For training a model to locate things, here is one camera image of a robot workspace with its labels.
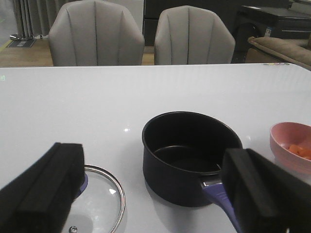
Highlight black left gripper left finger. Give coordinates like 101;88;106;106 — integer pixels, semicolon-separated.
0;143;85;233

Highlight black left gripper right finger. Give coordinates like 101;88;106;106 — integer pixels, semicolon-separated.
222;149;311;233

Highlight orange ham pieces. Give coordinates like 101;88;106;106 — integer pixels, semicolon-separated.
289;144;311;160

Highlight glass lid with blue knob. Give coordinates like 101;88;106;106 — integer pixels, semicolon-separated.
61;165;126;233

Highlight pink bowl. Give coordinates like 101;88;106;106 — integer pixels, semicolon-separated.
270;122;311;174

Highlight dark blue saucepan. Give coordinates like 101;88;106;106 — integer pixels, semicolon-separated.
142;111;242;232

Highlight left grey upholstered chair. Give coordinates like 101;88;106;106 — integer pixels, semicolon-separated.
48;0;144;67

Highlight grey upholstered chair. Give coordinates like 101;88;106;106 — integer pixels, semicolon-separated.
48;0;144;67
154;13;235;65

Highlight right grey upholstered chair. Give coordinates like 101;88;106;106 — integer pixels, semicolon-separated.
154;13;235;65

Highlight grey curtain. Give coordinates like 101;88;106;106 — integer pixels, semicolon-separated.
11;0;71;37

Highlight dark sideboard counter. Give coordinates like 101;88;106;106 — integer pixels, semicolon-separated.
143;0;289;46

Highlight chrome stanchion post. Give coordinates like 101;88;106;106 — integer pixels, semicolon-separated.
9;0;35;41

